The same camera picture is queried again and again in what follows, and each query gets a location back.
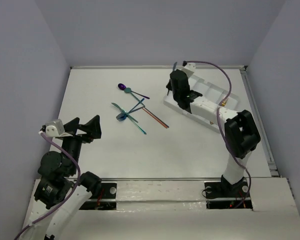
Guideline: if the dark teal chopstick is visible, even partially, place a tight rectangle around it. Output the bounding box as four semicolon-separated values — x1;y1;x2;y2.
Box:
172;61;178;72

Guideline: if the blue metal fork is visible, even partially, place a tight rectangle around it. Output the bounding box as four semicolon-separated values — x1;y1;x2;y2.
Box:
126;98;145;115

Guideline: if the teal plastic knife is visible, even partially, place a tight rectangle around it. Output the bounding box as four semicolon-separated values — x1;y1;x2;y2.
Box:
111;102;138;123

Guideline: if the iridescent metal fork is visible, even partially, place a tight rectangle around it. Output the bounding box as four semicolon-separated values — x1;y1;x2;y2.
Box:
124;110;147;135

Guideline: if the teal plastic spoon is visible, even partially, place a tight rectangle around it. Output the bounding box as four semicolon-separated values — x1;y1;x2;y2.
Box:
123;87;140;101

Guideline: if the gold metal fork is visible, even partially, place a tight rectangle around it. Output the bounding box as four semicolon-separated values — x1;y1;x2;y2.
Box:
209;98;228;125

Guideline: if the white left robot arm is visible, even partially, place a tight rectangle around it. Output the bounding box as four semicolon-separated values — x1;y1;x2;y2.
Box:
21;115;102;240

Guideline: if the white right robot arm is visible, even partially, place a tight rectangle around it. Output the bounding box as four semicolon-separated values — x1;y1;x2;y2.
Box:
166;69;261;196

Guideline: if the orange chopstick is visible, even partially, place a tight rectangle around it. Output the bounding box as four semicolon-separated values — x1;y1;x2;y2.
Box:
142;106;169;129

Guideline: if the dark red chopstick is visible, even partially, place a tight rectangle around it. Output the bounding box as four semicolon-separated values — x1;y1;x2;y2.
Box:
142;107;168;129

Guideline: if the white divided utensil tray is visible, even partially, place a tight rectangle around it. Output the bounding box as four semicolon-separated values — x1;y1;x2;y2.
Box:
163;74;241;133

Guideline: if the purple metal spoon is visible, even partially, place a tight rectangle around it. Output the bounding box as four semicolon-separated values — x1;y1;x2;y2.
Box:
117;83;150;100

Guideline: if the white foam front board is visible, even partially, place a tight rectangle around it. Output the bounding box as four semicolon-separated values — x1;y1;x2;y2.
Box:
22;177;300;240

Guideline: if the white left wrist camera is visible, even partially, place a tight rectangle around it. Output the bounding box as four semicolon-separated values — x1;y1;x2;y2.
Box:
38;119;73;138

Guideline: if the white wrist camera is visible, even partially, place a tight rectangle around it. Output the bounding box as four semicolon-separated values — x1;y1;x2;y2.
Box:
181;61;196;79
38;119;73;138

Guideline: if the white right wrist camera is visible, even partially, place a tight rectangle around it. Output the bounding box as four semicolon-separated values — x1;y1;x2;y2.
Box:
181;61;196;79

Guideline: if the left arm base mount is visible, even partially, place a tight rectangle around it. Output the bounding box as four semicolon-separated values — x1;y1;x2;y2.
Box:
80;181;117;211

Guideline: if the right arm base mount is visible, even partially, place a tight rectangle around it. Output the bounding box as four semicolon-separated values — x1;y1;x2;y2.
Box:
201;178;253;210

